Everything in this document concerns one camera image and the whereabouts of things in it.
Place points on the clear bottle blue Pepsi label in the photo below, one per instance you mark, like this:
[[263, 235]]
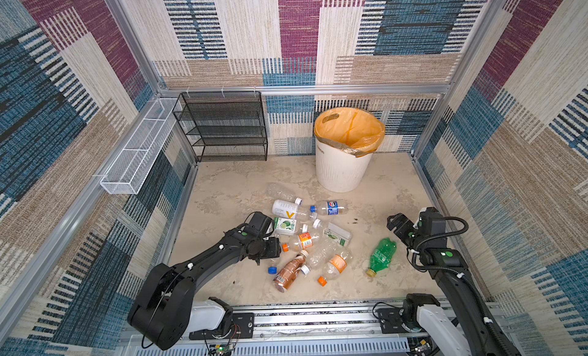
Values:
[[329, 208]]

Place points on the clear bottle orange cap label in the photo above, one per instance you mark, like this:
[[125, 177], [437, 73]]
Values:
[[333, 268]]

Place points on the white bottle yellow V label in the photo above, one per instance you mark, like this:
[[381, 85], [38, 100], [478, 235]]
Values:
[[293, 211]]

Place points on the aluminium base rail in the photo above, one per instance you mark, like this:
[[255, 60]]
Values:
[[319, 328]]

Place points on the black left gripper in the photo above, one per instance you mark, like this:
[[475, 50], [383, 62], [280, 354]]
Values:
[[275, 249]]

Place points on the clear bottle white cap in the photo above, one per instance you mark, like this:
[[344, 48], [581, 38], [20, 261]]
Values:
[[321, 255]]

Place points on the white plastic trash bin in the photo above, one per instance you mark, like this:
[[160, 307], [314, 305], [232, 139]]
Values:
[[338, 171]]

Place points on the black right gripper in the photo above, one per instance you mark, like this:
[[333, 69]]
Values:
[[397, 223]]

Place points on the green plastic bottle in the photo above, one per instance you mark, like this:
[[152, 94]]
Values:
[[381, 257]]

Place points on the white wire mesh basket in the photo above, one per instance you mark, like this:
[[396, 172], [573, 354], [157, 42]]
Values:
[[128, 173]]

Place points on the brown tea bottle white cap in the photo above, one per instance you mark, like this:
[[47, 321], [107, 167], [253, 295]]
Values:
[[286, 277]]

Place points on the black wire mesh shelf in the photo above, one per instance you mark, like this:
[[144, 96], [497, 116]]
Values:
[[224, 126]]

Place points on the clear unlabelled plastic bottle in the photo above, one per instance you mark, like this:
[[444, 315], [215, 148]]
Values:
[[282, 193]]

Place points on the bottle with green white label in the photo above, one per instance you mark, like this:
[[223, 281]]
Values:
[[289, 227]]

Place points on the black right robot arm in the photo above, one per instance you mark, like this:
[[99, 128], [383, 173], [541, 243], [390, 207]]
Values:
[[473, 330]]

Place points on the square clear bottle green label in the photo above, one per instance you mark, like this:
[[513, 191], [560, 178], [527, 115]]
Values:
[[336, 233]]

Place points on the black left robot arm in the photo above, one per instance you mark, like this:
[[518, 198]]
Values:
[[164, 311]]

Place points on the orange bin liner bag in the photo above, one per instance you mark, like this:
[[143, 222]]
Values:
[[352, 131]]

